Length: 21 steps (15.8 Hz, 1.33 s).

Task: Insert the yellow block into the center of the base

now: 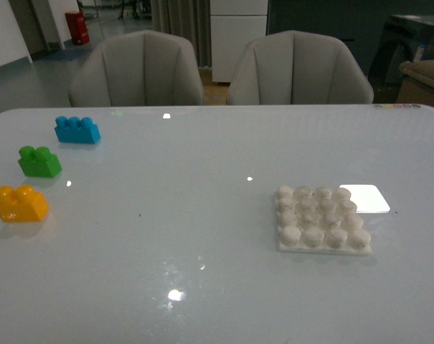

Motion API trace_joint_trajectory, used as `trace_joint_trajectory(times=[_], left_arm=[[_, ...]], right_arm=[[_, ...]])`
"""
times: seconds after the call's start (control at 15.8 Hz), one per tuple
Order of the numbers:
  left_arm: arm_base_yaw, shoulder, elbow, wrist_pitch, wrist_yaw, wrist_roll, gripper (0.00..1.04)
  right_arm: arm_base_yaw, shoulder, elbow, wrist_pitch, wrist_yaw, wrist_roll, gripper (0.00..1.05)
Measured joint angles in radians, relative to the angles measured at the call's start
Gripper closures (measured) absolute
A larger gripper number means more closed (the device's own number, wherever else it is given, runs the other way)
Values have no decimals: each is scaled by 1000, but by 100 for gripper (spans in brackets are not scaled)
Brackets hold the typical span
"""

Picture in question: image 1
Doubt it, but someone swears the white studded base plate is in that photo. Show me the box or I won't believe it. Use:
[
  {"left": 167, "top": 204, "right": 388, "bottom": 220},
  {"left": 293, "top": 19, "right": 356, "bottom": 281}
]
[{"left": 275, "top": 185, "right": 372, "bottom": 256}]

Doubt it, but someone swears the yellow toy block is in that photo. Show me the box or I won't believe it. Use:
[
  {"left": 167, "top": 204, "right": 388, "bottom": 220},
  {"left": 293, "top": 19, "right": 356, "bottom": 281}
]
[{"left": 0, "top": 185, "right": 49, "bottom": 222}]

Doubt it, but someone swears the blue toy block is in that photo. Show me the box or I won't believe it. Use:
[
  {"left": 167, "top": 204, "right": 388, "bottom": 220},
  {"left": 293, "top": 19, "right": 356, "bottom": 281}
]
[{"left": 55, "top": 116, "right": 101, "bottom": 144}]

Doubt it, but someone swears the green toy block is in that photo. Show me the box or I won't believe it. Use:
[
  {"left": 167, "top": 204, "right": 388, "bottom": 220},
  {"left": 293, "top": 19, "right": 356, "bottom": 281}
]
[{"left": 18, "top": 146, "right": 62, "bottom": 178}]

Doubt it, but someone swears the left grey armchair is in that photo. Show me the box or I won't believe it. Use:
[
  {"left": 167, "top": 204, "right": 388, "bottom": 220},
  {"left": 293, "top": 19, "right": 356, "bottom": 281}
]
[{"left": 68, "top": 30, "right": 204, "bottom": 108}]

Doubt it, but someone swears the grey armchair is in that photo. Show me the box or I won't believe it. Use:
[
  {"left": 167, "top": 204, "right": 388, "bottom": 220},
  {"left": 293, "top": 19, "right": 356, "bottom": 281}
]
[
  {"left": 227, "top": 31, "right": 374, "bottom": 105},
  {"left": 68, "top": 30, "right": 204, "bottom": 108}
]

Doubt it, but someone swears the right grey armchair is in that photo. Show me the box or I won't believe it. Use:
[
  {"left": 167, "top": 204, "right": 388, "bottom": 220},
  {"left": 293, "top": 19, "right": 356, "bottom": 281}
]
[{"left": 227, "top": 31, "right": 374, "bottom": 105}]

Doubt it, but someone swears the white drawer cabinet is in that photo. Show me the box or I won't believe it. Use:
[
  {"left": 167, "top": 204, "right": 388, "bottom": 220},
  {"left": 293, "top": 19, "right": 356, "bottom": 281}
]
[{"left": 209, "top": 0, "right": 268, "bottom": 83}]

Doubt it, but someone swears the beige curtain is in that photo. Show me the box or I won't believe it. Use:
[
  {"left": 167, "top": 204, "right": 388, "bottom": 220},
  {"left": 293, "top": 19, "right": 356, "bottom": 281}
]
[{"left": 151, "top": 0, "right": 212, "bottom": 67}]

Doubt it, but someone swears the red fire extinguisher box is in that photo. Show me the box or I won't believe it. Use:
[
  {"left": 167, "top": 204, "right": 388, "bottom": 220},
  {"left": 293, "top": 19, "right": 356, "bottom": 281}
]
[{"left": 65, "top": 11, "right": 90, "bottom": 45}]

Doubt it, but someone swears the dark grey counter cabinet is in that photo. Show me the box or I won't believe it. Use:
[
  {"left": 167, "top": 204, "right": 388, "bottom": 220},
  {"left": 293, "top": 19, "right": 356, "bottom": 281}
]
[{"left": 266, "top": 0, "right": 434, "bottom": 74}]

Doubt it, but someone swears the tan cushioned seat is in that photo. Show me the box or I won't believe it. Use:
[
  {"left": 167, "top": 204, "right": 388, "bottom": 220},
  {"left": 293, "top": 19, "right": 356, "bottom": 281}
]
[{"left": 397, "top": 60, "right": 434, "bottom": 107}]

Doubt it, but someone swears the dark appliance with label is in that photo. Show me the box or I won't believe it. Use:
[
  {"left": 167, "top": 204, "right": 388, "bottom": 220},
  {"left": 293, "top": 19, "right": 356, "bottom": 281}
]
[{"left": 369, "top": 14, "right": 434, "bottom": 86}]

